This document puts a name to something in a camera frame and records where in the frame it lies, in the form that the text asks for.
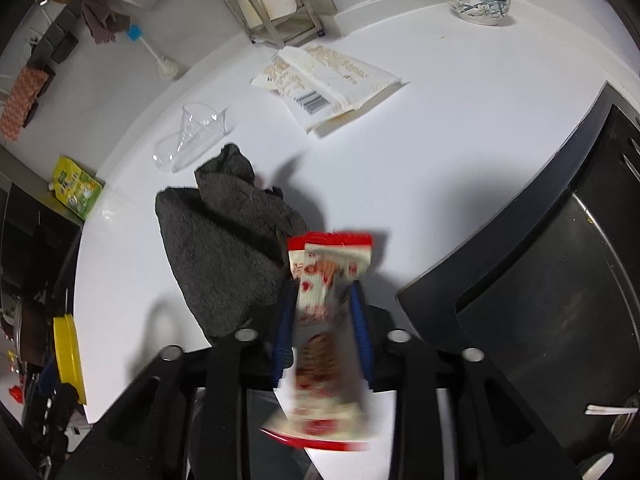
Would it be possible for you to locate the metal cutting board rack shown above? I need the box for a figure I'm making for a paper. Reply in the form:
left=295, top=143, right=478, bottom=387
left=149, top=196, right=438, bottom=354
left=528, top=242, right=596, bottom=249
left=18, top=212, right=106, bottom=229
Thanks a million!
left=218, top=0, right=325, bottom=46

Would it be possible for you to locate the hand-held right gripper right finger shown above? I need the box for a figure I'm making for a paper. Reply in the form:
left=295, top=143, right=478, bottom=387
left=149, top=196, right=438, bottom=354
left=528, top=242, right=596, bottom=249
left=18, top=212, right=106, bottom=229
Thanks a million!
left=347, top=281, right=581, bottom=480

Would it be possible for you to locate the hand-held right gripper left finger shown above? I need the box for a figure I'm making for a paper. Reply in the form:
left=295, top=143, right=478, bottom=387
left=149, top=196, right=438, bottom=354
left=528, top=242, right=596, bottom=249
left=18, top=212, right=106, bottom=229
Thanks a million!
left=60, top=280, right=299, bottom=480

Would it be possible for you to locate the brown cloth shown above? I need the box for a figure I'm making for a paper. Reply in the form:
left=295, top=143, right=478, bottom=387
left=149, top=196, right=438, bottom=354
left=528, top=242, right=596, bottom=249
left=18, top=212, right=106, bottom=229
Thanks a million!
left=81, top=0, right=132, bottom=45

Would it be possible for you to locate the red white snack wrapper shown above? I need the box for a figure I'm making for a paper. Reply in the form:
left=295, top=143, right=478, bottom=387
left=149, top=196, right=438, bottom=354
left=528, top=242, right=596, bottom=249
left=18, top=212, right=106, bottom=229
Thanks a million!
left=260, top=231, right=376, bottom=453

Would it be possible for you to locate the dark grey cloth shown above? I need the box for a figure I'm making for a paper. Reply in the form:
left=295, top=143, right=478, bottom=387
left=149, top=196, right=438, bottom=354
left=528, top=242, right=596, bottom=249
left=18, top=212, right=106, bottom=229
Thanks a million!
left=155, top=143, right=311, bottom=339

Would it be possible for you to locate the orange patterned cloth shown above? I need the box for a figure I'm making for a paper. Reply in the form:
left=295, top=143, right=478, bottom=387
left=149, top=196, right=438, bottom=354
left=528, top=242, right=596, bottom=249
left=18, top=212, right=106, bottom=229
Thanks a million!
left=0, top=67, right=48, bottom=142

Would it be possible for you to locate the green yellow pouch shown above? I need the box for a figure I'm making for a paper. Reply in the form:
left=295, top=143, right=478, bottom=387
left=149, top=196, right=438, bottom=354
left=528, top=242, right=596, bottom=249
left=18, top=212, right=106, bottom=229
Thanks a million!
left=51, top=156, right=104, bottom=221

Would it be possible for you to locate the black wall rail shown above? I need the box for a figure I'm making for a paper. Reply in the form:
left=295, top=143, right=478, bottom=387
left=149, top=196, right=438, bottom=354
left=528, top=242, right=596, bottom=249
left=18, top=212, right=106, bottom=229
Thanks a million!
left=27, top=0, right=146, bottom=68

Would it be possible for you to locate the black kitchen sink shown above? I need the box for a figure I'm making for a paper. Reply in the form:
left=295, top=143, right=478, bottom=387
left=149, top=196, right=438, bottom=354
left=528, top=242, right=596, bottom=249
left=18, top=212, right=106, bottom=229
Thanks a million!
left=396, top=80, right=640, bottom=480

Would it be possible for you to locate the black kitchen appliance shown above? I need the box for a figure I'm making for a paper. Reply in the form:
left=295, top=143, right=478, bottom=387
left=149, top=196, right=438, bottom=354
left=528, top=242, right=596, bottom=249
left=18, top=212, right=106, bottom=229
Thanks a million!
left=0, top=152, right=83, bottom=341

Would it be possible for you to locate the yellow plastic lid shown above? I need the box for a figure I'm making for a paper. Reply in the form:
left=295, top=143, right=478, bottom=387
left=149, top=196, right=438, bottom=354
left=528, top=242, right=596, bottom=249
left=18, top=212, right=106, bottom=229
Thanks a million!
left=52, top=314, right=87, bottom=406

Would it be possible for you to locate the white patterned ceramic bowl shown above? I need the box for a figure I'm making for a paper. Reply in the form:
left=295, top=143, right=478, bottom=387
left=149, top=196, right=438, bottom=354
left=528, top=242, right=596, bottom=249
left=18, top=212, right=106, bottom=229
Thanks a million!
left=439, top=0, right=513, bottom=27

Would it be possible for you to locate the white printed paper bag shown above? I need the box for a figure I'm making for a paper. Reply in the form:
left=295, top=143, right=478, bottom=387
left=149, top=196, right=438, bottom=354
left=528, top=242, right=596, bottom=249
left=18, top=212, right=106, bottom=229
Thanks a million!
left=250, top=45, right=406, bottom=139

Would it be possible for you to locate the blue handled bottle brush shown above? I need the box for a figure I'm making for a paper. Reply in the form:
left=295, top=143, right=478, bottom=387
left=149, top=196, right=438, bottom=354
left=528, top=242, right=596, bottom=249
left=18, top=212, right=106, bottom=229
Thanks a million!
left=126, top=25, right=182, bottom=81

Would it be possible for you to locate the clear plastic wrapper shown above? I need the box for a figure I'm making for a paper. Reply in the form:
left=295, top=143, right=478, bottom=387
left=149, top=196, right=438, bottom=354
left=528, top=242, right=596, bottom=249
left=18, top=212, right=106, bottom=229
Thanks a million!
left=152, top=102, right=231, bottom=173

